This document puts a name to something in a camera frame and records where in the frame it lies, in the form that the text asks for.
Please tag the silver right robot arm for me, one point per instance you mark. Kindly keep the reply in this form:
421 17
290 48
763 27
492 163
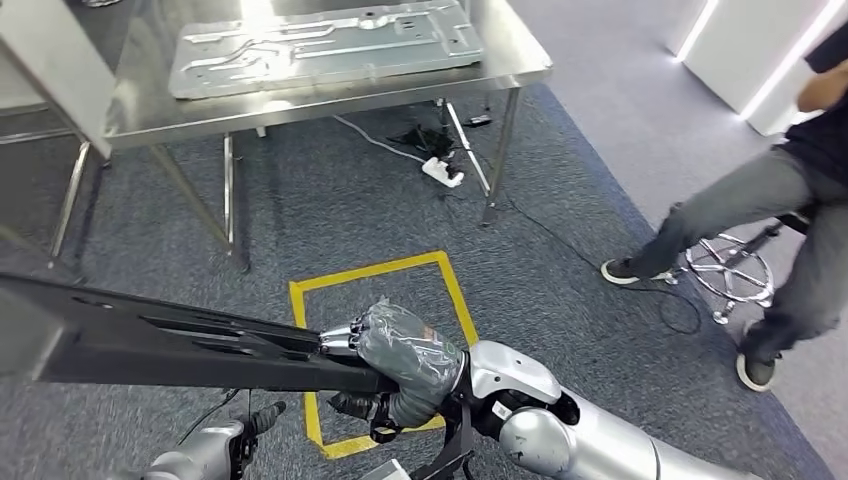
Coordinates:
596 444

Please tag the white power strip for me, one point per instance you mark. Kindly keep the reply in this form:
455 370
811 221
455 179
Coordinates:
440 172

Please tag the yellow floor tape square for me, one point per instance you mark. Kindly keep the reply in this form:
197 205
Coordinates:
298 311

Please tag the white lit display cabinet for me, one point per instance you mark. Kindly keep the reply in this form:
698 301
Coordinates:
735 46

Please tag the stainless steel workbench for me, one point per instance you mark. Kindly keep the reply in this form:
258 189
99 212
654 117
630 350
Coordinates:
517 60

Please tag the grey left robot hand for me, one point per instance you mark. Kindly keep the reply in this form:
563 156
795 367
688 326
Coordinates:
255 427

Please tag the person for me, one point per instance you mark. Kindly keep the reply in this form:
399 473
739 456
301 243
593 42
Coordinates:
762 192

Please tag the long black slotted plastic part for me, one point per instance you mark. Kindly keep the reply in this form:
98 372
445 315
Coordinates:
166 344

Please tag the chrome stool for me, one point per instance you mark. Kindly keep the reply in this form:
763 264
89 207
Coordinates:
729 272

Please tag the stamped grey metal panel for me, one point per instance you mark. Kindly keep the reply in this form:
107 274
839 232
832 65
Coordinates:
318 53

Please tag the black power adapter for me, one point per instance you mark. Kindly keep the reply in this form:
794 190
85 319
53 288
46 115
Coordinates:
478 121

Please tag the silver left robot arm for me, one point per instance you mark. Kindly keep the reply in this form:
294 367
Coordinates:
192 454

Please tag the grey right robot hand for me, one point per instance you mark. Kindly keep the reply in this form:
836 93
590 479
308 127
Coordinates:
411 351

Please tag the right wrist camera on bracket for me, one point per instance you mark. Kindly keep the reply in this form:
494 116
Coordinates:
454 444

